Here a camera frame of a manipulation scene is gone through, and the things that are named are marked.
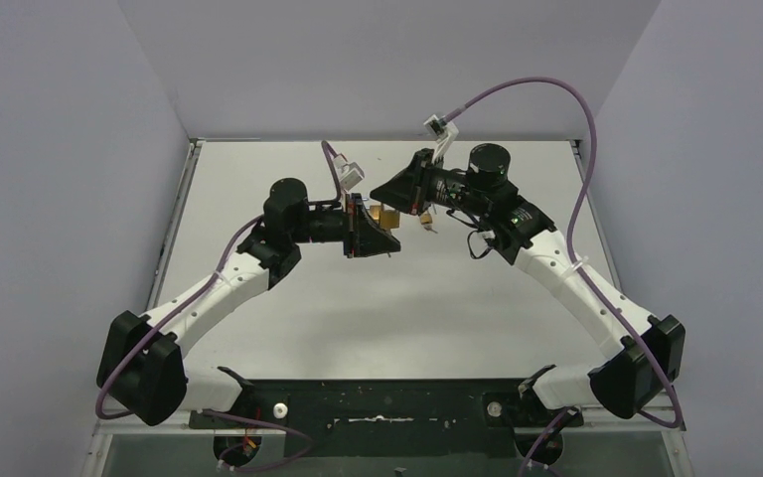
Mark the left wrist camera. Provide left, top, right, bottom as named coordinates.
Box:
left=333, top=154, right=365, bottom=192

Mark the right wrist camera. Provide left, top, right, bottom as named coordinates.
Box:
left=423, top=114, right=459, bottom=163

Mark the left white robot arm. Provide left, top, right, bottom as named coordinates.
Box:
left=95, top=178, right=401, bottom=425

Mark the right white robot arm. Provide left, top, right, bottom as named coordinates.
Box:
left=370, top=143, right=686, bottom=424

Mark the brass padlock shackle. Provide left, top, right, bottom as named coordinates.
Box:
left=368, top=205, right=385, bottom=225

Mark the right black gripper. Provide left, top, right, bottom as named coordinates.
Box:
left=370, top=150, right=488, bottom=219

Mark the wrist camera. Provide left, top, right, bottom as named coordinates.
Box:
left=333, top=154, right=365, bottom=192
left=423, top=114, right=459, bottom=163

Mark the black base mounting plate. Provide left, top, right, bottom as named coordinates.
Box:
left=187, top=376, right=587, bottom=461

